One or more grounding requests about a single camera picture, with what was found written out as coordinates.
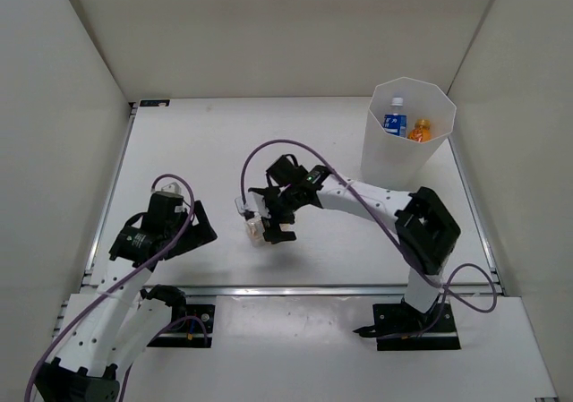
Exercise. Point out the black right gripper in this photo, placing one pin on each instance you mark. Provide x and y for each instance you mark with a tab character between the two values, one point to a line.
269	194

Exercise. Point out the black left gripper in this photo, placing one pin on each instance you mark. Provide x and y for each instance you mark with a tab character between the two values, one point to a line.
199	234

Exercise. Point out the clear bottle yellow cap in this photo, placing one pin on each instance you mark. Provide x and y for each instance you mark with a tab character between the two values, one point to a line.
255	230

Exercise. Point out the blue label water bottle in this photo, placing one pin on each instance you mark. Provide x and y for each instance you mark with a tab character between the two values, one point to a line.
395	121

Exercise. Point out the orange label juice bottle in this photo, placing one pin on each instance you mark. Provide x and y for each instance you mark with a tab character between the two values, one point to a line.
421	131

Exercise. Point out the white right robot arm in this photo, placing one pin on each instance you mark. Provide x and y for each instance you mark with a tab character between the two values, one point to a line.
418	221

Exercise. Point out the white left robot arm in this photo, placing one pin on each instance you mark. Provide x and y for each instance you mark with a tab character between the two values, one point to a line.
96	349

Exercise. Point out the white octagonal bin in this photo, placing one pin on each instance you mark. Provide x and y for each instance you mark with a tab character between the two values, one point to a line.
391	161

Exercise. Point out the small dark table sticker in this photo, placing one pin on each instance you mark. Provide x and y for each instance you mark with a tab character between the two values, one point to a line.
154	103

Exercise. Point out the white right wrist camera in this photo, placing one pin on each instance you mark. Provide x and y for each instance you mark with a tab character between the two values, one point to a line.
253	204

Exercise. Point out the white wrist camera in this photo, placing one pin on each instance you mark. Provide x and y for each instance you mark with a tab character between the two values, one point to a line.
173	187
253	204

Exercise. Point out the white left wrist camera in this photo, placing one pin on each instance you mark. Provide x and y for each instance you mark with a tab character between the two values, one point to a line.
173	187

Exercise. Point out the aluminium table edge rail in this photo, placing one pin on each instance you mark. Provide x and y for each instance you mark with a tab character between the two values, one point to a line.
328	290

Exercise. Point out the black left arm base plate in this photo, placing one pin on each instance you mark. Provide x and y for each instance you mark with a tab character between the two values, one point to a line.
191	324

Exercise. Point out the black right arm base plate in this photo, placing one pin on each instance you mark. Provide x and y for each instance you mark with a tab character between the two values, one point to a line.
399	327

